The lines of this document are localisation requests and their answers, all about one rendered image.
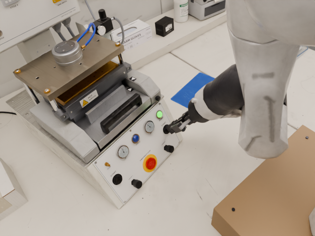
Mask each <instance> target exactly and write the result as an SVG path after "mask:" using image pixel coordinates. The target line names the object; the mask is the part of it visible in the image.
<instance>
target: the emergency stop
mask: <svg viewBox="0 0 315 236"><path fill-rule="evenodd" d="M155 166H156V160H155V159H154V158H152V157H150V158H149V159H148V160H147V161H146V168H147V169H149V170H152V169H153V168H154V167H155Z"/></svg>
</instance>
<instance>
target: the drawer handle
mask: <svg viewBox="0 0 315 236"><path fill-rule="evenodd" d="M136 104H138V105H139V106H140V105H142V98H141V96H140V95H139V94H138V93H135V94H134V95H133V96H132V97H130V98H129V99H128V100H127V101H125V103H123V104H122V105H121V106H120V107H119V108H117V109H116V110H115V111H114V112H112V113H111V114H110V115H109V116H108V117H106V118H105V119H104V120H103V121H101V122H100V125H101V129H102V131H103V132H104V133H105V134H108V133H109V132H110V131H109V127H110V126H112V125H113V124H114V123H115V122H116V121H117V120H119V119H120V118H121V117H122V116H123V115H124V114H126V113H127V112H128V111H129V110H130V109H131V108H133V107H134V106H135V105H136Z"/></svg>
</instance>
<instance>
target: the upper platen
mask: <svg viewBox="0 0 315 236"><path fill-rule="evenodd" d="M118 66H119V65H118V64H117V63H114V62H112V61H109V62H107V63H106V64H104V65H103V66H102V67H100V68H99V69H97V70H96V71H94V72H93V73H91V74H90V75H89V76H87V77H86V78H84V79H83V80H81V81H80V82H78V83H77V84H75V85H74V86H73V87H71V88H70V89H68V90H67V91H65V92H64V93H62V94H61V95H60V96H58V97H57V98H55V100H56V102H57V103H58V105H59V106H61V107H62V106H63V105H65V104H66V103H68V102H69V101H71V100H72V99H73V98H75V97H76V96H78V95H79V94H80V93H82V92H83V91H84V90H86V89H87V88H89V87H90V86H91V85H93V84H94V83H96V82H97V81H98V80H100V79H101V78H103V77H104V76H105V75H107V74H108V73H110V72H111V71H112V70H114V69H115V68H117V67H118Z"/></svg>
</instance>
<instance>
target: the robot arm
mask: <svg viewBox="0 0 315 236"><path fill-rule="evenodd" d="M226 16H227V28H228V32H229V36H230V40H231V44H232V50H233V54H234V58H235V63H236V64H233V65H231V66H230V67H229V68H227V69H226V70H225V71H223V72H222V73H221V74H220V75H219V76H217V77H216V78H215V79H214V80H213V81H211V82H209V83H207V84H206V85H205V86H203V87H202V88H201V89H200V90H199V91H198V92H197V93H196V94H195V96H194V97H193V98H192V99H191V100H190V101H189V104H188V110H187V111H186V112H185V113H183V114H182V116H181V117H179V118H178V120H175V121H173V122H172V123H171V124H169V125H168V126H167V127H166V129H167V130H168V131H169V132H170V133H171V134H173V133H179V132H184V131H185V130H186V128H187V127H186V125H191V124H192V123H196V122H199V123H206V122H208V121H210V120H216V119H219V118H238V117H241V118H240V130H239V139H238V144H239V145H240V146H241V148H242V149H243V150H244V151H245V152H246V153H247V154H248V155H249V156H252V157H254V158H259V159H271V158H276V157H279V156H280V155H281V154H282V153H283V152H285V151H286V150H287V149H288V148H289V146H288V138H287V88H288V85H289V82H290V78H291V75H292V72H293V68H294V65H295V62H296V58H297V55H298V52H299V49H300V46H301V45H303V46H313V47H315V0H226ZM308 218H309V223H310V228H311V233H312V236H315V207H314V209H313V210H312V212H311V214H310V215H309V217H308Z"/></svg>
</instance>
